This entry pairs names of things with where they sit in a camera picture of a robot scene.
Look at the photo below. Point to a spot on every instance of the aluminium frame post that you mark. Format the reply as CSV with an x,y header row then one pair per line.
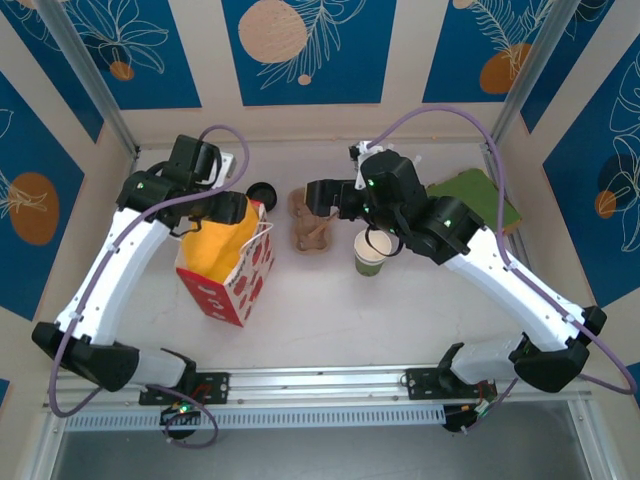
x,y
95,80
530,70

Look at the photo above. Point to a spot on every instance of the black plastic cup lid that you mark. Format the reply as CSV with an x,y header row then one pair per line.
x,y
262,192

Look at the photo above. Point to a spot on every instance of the brown wooden stirrer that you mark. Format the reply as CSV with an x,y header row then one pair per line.
x,y
320,230

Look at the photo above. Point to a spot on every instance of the small circuit board green light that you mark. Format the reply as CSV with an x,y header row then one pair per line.
x,y
180,410
480,411

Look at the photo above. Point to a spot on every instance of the red floral paper bag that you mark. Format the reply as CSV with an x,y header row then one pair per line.
x,y
215,305

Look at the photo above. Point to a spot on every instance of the brown pulp cup carrier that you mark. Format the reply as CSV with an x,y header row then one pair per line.
x,y
310,245

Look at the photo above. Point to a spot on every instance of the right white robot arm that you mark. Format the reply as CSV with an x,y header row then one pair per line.
x,y
515,295

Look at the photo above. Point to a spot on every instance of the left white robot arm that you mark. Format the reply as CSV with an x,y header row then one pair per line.
x,y
115,280

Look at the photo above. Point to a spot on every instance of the black mounting plate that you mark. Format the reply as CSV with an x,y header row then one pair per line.
x,y
420,385
220,387

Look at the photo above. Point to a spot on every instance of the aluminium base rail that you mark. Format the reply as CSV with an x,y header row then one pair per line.
x,y
320,385

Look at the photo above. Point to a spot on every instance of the yellow paper napkin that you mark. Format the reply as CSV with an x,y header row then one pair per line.
x,y
220,250

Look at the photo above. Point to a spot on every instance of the green paper cup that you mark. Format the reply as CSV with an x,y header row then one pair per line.
x,y
372,250
371,270

